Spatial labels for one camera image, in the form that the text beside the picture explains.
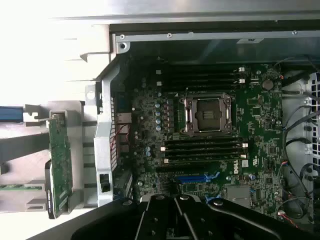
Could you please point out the blue-labelled hard drive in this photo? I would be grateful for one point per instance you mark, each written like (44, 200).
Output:
(11, 114)

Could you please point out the metal CPU socket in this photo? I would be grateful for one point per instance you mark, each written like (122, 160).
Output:
(207, 115)

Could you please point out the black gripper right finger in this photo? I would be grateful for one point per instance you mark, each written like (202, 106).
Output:
(237, 222)

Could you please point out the round coin cell battery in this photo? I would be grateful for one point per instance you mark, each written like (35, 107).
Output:
(268, 84)

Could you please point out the grey chipset heat sink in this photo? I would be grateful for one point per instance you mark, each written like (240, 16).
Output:
(238, 194)

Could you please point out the installed green RAM stick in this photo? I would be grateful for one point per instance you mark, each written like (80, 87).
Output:
(205, 158)

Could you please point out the blue expansion slot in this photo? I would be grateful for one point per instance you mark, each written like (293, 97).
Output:
(192, 179)

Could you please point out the grey plastic parts rack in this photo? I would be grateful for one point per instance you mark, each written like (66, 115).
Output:
(82, 115)

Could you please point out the black open PC case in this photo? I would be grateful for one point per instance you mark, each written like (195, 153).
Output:
(105, 100)

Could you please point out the green motherboard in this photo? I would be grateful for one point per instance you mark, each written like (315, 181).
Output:
(260, 130)

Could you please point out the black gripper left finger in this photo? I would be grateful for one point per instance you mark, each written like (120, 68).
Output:
(112, 220)

